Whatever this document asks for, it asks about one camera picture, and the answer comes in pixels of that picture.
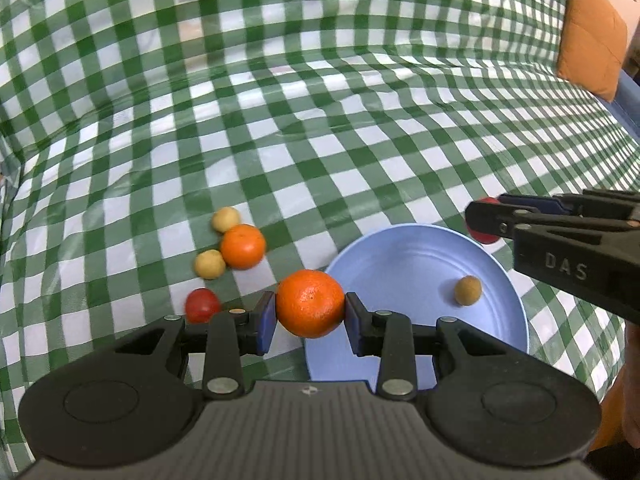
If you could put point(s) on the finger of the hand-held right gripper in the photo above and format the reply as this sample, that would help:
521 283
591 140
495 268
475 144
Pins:
535 202
487 217

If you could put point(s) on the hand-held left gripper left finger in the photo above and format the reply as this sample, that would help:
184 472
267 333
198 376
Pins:
266 322

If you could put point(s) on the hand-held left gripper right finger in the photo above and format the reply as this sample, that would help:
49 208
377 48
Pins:
354 325

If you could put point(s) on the red cherry tomato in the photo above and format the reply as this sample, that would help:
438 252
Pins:
486 238
201 305

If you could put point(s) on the large orange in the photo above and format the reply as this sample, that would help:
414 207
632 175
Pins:
310 310

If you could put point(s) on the light blue plate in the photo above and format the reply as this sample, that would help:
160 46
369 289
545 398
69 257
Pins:
410 270

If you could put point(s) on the person's right forearm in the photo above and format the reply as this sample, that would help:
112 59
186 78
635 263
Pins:
629 375

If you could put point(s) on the brown longan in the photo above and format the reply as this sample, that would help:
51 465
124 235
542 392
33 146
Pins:
468 290

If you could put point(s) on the small orange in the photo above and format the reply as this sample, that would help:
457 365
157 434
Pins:
242 246

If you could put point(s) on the yellow longan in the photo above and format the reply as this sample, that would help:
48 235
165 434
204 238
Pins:
210 264
226 220

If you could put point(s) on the blue furniture edge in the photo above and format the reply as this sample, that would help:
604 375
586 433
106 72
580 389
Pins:
627 105

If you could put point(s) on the orange cushion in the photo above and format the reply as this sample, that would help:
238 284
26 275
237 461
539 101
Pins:
592 35

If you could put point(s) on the green checkered tablecloth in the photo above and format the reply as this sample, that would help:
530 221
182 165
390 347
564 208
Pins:
320 110

